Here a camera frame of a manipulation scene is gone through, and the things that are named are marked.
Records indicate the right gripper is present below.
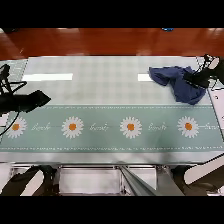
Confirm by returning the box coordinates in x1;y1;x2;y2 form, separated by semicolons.
182;70;212;90

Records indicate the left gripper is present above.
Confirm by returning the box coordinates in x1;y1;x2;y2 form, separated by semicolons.
19;89;53;113

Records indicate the blue shirt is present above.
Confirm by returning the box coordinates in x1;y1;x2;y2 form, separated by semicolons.
148;65;209;106

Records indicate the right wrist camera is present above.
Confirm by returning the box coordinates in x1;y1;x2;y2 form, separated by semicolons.
199;54;215;73

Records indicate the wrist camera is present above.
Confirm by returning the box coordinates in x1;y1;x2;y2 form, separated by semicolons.
0;63;12;88
199;54;215;73

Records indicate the black cable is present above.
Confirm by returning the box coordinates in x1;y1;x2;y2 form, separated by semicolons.
0;111;20;137

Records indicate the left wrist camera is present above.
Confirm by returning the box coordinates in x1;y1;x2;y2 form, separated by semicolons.
0;63;12;88

